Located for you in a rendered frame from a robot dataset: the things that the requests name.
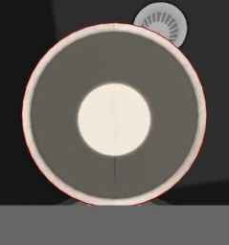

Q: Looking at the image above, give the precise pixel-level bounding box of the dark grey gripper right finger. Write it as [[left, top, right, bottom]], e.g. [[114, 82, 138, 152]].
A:
[[145, 196, 172, 207]]

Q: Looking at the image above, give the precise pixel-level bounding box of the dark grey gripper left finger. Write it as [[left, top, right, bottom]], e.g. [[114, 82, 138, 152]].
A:
[[56, 197, 85, 207]]

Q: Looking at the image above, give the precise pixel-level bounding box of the dark sink basin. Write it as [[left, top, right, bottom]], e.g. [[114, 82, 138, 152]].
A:
[[0, 0, 229, 207]]

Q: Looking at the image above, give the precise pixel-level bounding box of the grey sink drain strainer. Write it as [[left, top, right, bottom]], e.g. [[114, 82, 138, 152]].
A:
[[133, 1, 189, 49]]

